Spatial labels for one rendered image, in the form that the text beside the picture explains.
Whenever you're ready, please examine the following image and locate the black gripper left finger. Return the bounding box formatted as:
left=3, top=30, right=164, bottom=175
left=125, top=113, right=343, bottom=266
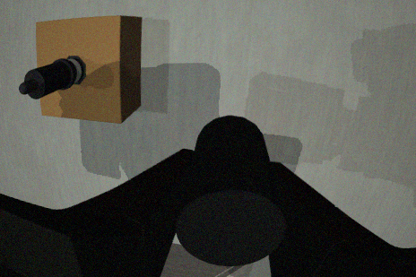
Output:
left=0, top=149, right=194, bottom=277

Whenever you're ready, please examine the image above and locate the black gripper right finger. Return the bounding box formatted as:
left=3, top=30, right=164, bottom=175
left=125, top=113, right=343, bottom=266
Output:
left=268, top=161, right=416, bottom=277

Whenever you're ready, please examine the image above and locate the tan wooden block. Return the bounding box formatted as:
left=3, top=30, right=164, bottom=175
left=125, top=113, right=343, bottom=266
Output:
left=36, top=15, right=143, bottom=125

